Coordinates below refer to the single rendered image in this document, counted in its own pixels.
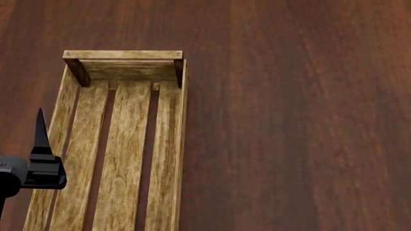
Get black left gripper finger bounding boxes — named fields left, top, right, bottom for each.
left=29, top=108, right=55, bottom=162

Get slatted wooden crate tray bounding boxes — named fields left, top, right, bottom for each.
left=22, top=49, right=189, bottom=231

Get grey camera on left gripper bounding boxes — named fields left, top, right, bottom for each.
left=0, top=155, right=31, bottom=210

